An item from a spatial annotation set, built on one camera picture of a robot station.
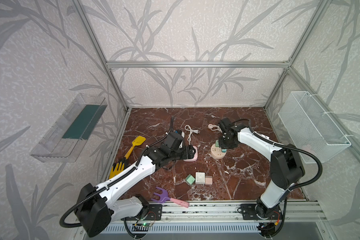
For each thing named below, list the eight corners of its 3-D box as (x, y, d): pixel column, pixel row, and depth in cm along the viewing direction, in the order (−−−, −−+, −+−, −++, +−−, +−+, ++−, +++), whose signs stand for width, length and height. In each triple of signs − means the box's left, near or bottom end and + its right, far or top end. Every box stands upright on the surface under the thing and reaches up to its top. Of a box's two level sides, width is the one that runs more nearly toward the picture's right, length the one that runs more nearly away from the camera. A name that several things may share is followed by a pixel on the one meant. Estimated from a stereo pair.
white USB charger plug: (195, 184, 85) (195, 182, 82) (195, 174, 88) (195, 172, 86) (205, 184, 85) (205, 182, 82) (204, 174, 88) (205, 172, 86)
